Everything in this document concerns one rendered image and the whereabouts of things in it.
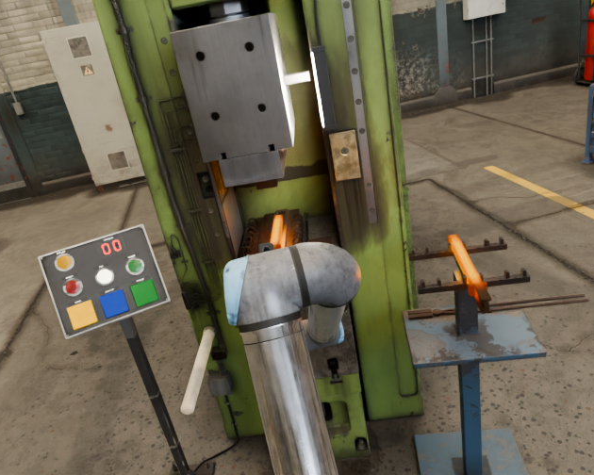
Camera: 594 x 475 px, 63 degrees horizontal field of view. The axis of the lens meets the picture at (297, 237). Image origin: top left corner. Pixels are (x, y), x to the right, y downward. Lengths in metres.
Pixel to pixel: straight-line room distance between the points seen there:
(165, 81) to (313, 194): 0.80
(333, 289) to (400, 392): 1.50
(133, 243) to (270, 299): 0.95
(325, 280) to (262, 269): 0.11
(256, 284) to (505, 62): 8.31
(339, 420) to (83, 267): 1.20
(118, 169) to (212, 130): 5.59
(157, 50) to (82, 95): 5.33
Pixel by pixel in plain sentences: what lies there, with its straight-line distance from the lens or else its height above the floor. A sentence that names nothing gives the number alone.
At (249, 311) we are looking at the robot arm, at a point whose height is 1.30.
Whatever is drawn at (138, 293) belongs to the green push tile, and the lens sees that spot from 1.70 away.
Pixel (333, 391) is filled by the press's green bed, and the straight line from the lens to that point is 2.02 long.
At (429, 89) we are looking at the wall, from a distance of 8.38.
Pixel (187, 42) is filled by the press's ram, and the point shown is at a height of 1.73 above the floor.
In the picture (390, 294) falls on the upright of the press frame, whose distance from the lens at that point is 2.02.
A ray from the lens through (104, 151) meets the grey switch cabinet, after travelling 7.14.
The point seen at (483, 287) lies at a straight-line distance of 1.44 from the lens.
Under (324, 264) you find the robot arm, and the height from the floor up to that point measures 1.35.
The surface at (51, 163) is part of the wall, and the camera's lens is 8.01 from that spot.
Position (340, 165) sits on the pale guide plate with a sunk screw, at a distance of 1.75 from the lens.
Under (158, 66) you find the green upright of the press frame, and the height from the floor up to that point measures 1.67.
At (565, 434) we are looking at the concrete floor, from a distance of 2.43.
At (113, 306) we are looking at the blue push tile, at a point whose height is 1.00.
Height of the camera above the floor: 1.75
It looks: 24 degrees down
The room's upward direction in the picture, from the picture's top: 11 degrees counter-clockwise
